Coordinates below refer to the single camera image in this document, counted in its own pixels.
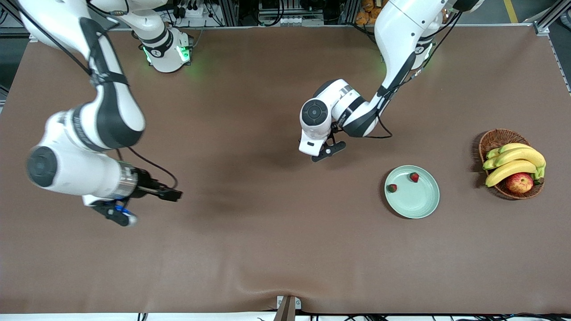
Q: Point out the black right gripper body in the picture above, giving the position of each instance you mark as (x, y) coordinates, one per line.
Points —
(145, 187)

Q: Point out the red toy strawberry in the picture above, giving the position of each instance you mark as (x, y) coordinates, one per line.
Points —
(391, 187)
(414, 177)

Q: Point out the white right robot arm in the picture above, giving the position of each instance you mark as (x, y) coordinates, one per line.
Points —
(80, 174)

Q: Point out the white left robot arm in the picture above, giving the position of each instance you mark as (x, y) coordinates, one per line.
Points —
(401, 26)

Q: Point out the pale green round plate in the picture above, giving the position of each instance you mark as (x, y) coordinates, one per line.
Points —
(417, 200)

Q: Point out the brown table cover cloth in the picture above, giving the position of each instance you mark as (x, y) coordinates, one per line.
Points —
(285, 245)

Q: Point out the white power strip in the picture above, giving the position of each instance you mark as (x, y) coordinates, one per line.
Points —
(196, 12)

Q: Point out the white terminal block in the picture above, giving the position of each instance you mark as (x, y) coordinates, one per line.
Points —
(293, 20)

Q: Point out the pile of orange round snacks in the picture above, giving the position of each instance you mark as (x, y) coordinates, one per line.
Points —
(368, 13)

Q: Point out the brown wicker basket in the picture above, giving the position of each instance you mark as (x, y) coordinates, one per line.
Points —
(497, 138)

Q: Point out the yellow banana bunch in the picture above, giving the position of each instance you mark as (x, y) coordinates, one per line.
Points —
(517, 156)

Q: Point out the red yellow apple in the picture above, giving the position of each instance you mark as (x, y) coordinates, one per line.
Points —
(519, 183)

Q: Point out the metal table clamp bracket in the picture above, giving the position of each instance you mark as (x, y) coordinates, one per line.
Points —
(287, 307)

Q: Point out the aluminium frame post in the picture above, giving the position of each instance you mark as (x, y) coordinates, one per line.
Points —
(229, 12)
(348, 12)

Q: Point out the aluminium frame profile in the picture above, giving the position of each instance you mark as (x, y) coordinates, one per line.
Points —
(546, 24)

